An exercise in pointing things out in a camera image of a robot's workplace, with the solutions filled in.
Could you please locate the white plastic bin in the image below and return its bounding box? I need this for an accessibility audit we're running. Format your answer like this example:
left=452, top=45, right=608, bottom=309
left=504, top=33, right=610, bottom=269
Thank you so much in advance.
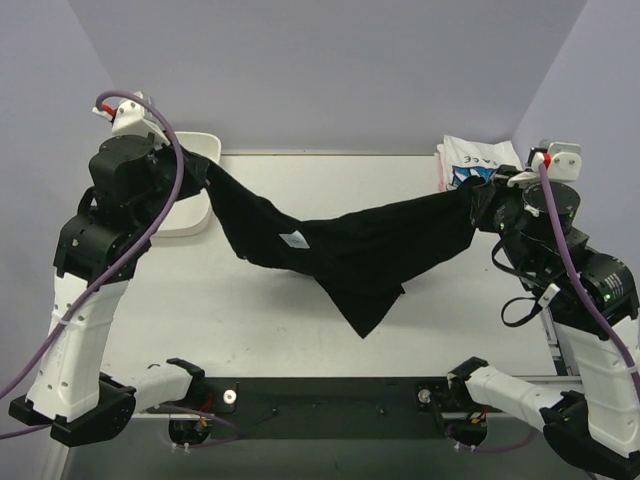
left=153, top=131, right=222, bottom=239

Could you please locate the black t shirt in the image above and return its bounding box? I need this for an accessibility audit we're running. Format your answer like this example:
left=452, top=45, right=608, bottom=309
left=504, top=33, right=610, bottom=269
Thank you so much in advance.
left=183, top=151, right=486, bottom=337

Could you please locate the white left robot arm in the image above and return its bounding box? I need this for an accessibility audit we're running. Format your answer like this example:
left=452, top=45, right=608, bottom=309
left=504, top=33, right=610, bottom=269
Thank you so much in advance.
left=9, top=134, right=210, bottom=447

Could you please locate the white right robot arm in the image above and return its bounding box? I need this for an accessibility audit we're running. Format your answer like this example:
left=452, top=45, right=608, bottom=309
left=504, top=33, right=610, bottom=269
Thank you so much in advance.
left=447, top=182, right=639, bottom=479

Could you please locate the white daisy print t shirt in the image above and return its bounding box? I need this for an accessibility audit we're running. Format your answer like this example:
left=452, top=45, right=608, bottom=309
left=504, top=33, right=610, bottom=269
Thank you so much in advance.
left=436, top=135, right=522, bottom=191

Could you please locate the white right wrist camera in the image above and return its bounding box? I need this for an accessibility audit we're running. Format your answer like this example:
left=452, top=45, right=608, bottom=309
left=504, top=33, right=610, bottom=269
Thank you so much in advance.
left=507, top=140, right=582, bottom=188

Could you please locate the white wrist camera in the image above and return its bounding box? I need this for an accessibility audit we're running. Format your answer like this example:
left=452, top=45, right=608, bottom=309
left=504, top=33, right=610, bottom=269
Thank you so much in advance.
left=92, top=99, right=169, bottom=148
left=507, top=140, right=582, bottom=188

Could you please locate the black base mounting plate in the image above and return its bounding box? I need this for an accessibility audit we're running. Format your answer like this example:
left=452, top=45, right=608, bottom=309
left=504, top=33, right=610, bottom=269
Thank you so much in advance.
left=168, top=377, right=490, bottom=446

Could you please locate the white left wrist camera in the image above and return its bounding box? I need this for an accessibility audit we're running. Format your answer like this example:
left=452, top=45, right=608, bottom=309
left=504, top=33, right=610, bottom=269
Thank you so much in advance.
left=92, top=99, right=169, bottom=148

